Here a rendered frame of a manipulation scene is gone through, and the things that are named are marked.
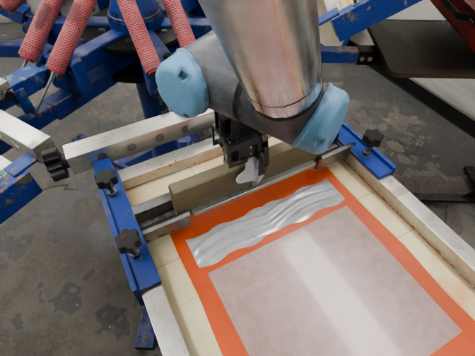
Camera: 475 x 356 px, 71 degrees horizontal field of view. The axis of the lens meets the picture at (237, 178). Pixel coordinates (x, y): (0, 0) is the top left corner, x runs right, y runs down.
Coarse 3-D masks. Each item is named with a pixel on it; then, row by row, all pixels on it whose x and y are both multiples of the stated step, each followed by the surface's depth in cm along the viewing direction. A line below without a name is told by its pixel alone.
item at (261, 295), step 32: (192, 224) 70; (192, 256) 66; (256, 256) 66; (288, 256) 66; (224, 288) 61; (256, 288) 61; (288, 288) 61; (224, 320) 58; (256, 320) 58; (288, 320) 58; (320, 320) 58; (224, 352) 54; (256, 352) 54; (288, 352) 54; (320, 352) 54; (352, 352) 54
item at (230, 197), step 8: (312, 160) 75; (296, 168) 73; (304, 168) 74; (272, 176) 72; (280, 176) 72; (288, 176) 73; (264, 184) 70; (240, 192) 69; (248, 192) 70; (216, 200) 68; (224, 200) 68; (232, 200) 69; (200, 208) 66; (208, 208) 67
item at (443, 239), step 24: (192, 144) 81; (144, 168) 76; (168, 168) 78; (360, 168) 78; (384, 192) 74; (408, 192) 72; (408, 216) 70; (432, 216) 68; (432, 240) 66; (456, 240) 64; (456, 264) 63; (168, 312) 55; (168, 336) 53
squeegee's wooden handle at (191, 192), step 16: (288, 144) 69; (272, 160) 68; (288, 160) 71; (304, 160) 74; (192, 176) 64; (208, 176) 63; (224, 176) 64; (176, 192) 61; (192, 192) 63; (208, 192) 65; (224, 192) 68; (176, 208) 64; (192, 208) 66
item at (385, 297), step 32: (256, 192) 76; (288, 192) 76; (320, 224) 70; (352, 224) 70; (320, 256) 66; (352, 256) 66; (384, 256) 66; (320, 288) 61; (352, 288) 61; (384, 288) 61; (416, 288) 61; (352, 320) 58; (384, 320) 58; (416, 320) 58; (448, 320) 58; (384, 352) 54; (416, 352) 54; (448, 352) 54
